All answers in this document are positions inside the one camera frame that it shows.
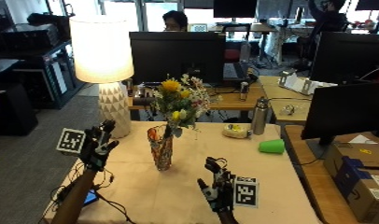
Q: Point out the black speaker box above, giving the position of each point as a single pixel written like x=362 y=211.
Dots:
x=11 y=109

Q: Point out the white marker cube on glove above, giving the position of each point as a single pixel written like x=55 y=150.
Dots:
x=71 y=141
x=247 y=191

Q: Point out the black computer monitor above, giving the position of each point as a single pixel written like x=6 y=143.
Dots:
x=349 y=57
x=346 y=109
x=177 y=57
x=236 y=8

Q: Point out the white marker cube on left glove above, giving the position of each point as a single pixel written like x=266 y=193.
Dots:
x=71 y=141

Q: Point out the white table lamp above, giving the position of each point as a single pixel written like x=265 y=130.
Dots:
x=104 y=62

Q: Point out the steel water bottle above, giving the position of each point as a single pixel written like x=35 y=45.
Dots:
x=261 y=115

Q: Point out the green plastic cup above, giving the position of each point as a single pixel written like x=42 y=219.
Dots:
x=273 y=146

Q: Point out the patterned glass vase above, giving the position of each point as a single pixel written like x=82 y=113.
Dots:
x=161 y=152

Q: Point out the blue phone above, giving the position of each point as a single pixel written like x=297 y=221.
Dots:
x=91 y=198

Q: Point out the flower bouquet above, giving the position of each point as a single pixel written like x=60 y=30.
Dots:
x=183 y=101

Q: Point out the person's right hand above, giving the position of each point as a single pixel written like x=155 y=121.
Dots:
x=220 y=189

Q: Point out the white marker cube on right glove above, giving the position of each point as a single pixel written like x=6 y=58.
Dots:
x=247 y=191

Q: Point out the cardboard box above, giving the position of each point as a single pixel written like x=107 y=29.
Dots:
x=358 y=180

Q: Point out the black equipment rack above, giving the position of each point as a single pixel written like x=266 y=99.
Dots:
x=35 y=65

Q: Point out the person's left hand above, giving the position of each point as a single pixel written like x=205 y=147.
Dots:
x=96 y=148

